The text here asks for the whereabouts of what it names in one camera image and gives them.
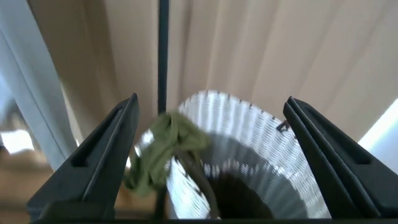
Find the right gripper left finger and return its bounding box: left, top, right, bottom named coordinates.
left=26, top=92, right=141, bottom=220

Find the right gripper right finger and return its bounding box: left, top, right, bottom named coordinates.
left=282, top=95, right=398, bottom=219

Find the green garment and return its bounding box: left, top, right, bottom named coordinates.
left=123, top=111, right=211, bottom=197

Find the white laundry basket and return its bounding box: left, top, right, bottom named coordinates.
left=133, top=90, right=332, bottom=220

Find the black clothes rack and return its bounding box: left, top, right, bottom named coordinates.
left=153, top=0, right=171, bottom=220

